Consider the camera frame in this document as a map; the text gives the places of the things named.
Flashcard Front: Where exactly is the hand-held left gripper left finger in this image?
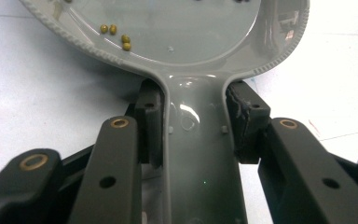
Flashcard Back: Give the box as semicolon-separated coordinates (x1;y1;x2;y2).
134;78;166;169

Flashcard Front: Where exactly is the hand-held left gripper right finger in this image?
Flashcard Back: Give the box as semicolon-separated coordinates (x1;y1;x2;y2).
226;80;272;165

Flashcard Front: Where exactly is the group of small beans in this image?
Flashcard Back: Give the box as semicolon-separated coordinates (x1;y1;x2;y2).
63;0;252;52

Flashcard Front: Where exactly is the grey dustpan with orange edge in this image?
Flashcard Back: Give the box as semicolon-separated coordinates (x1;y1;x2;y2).
18;0;310;224

